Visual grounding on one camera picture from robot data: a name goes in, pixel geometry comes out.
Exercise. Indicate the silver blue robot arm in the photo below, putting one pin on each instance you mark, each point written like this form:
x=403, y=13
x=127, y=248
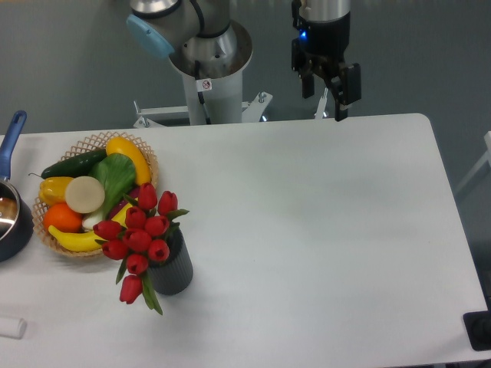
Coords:
x=210, y=51

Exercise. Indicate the red tulip bouquet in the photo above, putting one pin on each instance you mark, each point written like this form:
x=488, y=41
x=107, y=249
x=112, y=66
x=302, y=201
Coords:
x=141, y=239

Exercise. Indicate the green cucumber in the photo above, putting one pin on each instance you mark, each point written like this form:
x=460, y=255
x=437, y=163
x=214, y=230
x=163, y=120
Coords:
x=75, y=166

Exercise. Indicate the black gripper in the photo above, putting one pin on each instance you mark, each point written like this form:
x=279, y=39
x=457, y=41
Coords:
x=319, y=51

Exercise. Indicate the white cylinder object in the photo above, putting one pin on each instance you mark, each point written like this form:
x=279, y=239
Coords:
x=12, y=327

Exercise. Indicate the black device at edge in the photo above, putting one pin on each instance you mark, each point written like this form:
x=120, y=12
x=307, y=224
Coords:
x=478, y=329

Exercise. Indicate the woven wicker basket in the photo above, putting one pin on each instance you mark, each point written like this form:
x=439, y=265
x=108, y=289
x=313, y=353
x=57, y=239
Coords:
x=90, y=143

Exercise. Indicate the orange fruit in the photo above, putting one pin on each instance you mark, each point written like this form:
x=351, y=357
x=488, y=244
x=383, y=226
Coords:
x=62, y=217

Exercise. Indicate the blue handled saucepan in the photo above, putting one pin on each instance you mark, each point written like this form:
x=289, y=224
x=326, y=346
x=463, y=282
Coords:
x=16, y=220

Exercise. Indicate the yellow banana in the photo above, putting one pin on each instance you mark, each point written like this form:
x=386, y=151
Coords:
x=76, y=242

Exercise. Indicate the green leafy cabbage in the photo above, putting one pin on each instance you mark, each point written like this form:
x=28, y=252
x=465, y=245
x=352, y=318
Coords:
x=117, y=174

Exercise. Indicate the white garlic bulb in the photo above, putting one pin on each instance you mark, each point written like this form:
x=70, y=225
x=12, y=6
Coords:
x=92, y=220

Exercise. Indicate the dark grey ribbed vase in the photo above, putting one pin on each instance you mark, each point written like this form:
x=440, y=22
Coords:
x=176, y=273

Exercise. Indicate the yellow squash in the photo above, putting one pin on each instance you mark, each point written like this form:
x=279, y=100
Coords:
x=127, y=148

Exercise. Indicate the beige round slice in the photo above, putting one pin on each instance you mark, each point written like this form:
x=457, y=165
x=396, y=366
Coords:
x=84, y=194

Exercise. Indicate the yellow bell pepper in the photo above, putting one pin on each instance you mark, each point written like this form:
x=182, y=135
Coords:
x=52, y=190

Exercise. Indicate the white furniture frame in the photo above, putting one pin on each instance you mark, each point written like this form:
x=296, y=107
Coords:
x=479, y=170

